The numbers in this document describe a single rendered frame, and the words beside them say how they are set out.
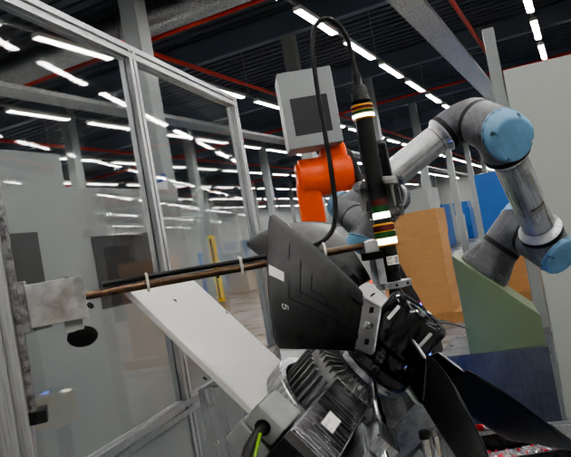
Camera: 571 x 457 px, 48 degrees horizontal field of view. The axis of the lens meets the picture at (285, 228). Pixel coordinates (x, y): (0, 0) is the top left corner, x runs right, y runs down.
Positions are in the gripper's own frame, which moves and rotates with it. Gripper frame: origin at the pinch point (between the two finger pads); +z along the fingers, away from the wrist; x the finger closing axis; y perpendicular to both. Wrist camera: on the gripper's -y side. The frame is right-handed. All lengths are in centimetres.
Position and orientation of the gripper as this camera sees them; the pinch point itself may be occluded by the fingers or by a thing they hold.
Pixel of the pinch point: (372, 180)
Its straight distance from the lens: 127.1
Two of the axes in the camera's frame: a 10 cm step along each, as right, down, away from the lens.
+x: -9.4, 1.7, 2.8
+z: -2.9, 0.1, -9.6
